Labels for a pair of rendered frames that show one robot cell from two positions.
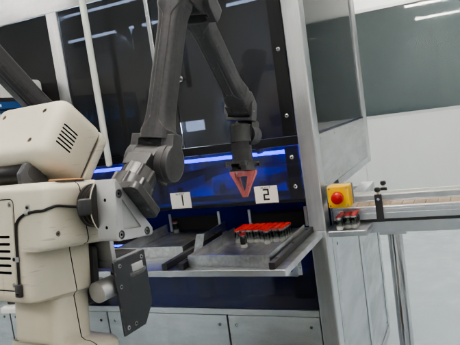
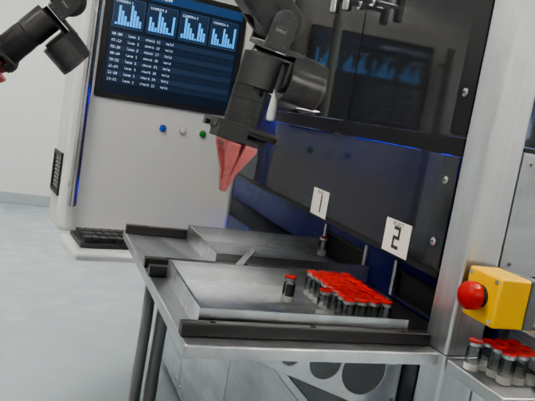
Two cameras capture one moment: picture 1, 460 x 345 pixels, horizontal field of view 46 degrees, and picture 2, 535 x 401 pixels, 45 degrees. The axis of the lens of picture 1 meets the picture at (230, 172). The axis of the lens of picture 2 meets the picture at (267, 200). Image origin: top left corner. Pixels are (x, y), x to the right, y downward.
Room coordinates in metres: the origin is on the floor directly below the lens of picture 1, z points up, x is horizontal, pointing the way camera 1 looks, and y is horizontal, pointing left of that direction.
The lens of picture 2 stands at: (0.89, -0.74, 1.20)
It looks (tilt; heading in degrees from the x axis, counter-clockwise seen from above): 8 degrees down; 45
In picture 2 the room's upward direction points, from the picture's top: 9 degrees clockwise
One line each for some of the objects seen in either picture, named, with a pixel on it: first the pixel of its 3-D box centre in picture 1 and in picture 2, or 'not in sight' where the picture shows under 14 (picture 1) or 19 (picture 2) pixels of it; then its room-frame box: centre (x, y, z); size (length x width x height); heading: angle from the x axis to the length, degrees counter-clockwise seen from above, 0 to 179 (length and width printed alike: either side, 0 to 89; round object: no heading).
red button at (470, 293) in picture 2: (337, 198); (473, 295); (1.73, -0.33, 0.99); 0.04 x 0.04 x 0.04; 65
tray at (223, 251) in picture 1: (250, 244); (279, 297); (1.67, -0.03, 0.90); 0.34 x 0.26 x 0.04; 155
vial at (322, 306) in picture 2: (266, 236); (323, 301); (1.72, -0.09, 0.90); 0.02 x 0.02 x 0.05
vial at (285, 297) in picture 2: (243, 240); (288, 289); (1.71, -0.01, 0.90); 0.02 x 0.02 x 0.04
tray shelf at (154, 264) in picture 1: (209, 250); (267, 284); (1.78, 0.11, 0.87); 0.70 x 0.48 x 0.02; 65
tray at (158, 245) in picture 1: (174, 239); (273, 251); (1.91, 0.23, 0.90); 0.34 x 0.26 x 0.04; 155
